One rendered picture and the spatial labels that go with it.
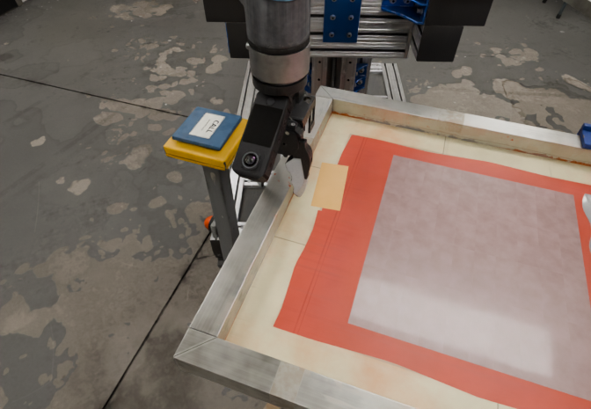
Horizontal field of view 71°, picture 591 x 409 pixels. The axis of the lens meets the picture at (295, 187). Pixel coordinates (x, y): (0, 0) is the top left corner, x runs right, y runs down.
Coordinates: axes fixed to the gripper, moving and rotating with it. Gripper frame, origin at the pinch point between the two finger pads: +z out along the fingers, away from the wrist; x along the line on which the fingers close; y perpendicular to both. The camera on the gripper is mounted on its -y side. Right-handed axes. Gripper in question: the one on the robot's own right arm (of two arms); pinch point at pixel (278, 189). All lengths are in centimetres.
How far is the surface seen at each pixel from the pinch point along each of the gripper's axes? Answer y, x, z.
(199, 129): 10.3, 19.9, 1.0
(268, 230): -8.7, -1.8, -0.9
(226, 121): 14.2, 16.1, 1.1
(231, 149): 9.1, 12.8, 2.8
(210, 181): 10.0, 19.7, 14.8
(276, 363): -25.9, -9.7, -0.9
